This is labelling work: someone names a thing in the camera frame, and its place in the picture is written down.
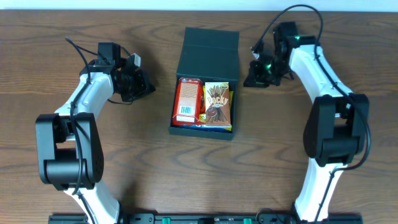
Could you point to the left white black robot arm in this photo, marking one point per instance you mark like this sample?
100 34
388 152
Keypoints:
69 152

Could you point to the yellow Hacks candy bag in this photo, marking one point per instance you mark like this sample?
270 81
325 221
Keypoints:
230 102

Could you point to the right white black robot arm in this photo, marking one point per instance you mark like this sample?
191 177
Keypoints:
336 128

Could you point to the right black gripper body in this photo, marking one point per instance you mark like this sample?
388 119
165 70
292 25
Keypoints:
259 76

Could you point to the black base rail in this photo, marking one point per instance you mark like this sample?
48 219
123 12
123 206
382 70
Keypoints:
186 218

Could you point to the blue Oreo cookie pack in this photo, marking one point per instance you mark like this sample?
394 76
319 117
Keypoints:
222 129

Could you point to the red cardboard snack box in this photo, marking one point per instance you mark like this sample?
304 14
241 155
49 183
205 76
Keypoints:
187 104

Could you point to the brown Pocky box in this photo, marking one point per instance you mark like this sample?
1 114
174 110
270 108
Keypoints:
217 104

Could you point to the black gift box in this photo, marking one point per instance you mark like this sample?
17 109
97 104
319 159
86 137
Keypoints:
210 56

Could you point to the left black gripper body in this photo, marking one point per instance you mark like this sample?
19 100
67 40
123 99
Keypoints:
142 86

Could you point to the red Hacks candy bag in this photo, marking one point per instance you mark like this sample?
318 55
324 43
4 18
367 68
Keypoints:
202 104

